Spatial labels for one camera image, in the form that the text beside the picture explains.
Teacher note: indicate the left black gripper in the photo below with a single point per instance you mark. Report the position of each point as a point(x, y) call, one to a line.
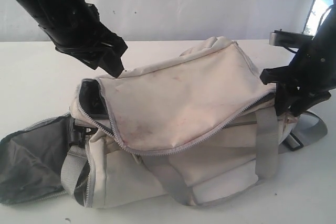
point(75, 28)

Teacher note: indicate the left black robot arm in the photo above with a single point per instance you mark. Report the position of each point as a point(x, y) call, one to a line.
point(75, 28)

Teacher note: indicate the white fabric zipper bag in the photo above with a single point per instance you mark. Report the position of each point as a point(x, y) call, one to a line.
point(200, 127)

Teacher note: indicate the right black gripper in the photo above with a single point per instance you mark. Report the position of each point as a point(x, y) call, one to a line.
point(308, 78)

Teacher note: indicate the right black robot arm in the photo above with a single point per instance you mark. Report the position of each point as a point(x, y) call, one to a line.
point(328, 35)

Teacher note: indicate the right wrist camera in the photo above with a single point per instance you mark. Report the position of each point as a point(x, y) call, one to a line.
point(287, 39)

